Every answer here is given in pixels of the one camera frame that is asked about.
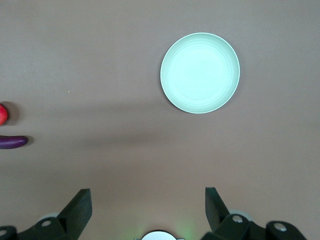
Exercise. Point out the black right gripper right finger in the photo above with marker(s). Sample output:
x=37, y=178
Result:
x=220, y=217

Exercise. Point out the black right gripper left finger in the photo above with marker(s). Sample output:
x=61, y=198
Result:
x=75, y=215

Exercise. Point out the purple eggplant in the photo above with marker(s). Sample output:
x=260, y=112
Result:
x=12, y=142

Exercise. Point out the red pomegranate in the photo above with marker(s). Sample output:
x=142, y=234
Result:
x=3, y=115

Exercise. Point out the pale green round plate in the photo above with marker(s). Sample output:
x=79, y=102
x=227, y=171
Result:
x=200, y=72

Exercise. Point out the brown table cloth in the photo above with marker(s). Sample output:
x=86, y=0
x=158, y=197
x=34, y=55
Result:
x=87, y=62

